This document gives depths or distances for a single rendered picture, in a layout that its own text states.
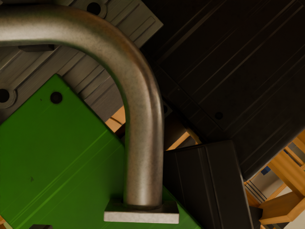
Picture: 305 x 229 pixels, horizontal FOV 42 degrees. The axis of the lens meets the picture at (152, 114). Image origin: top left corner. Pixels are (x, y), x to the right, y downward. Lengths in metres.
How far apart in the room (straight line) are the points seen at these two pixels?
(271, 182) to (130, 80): 9.31
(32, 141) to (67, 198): 0.05
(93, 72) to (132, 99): 0.07
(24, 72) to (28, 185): 0.10
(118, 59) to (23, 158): 0.12
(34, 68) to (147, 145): 0.13
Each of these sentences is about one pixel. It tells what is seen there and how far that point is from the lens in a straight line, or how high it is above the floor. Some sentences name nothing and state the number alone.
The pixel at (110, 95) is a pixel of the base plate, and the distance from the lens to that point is 0.93.
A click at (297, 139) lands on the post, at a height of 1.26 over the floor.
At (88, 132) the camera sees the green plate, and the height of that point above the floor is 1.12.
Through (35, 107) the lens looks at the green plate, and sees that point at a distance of 0.34.
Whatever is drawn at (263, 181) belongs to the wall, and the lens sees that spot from 9.55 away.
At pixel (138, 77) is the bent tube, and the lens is 0.29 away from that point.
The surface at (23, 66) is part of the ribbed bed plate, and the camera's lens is 0.37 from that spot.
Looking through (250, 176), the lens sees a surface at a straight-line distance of 0.40.
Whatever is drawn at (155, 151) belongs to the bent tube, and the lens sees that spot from 0.30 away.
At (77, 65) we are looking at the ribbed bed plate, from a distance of 0.36.
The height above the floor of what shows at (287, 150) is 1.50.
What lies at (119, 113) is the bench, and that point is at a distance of 1.13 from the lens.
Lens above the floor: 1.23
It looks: 15 degrees down
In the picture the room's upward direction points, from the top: 137 degrees clockwise
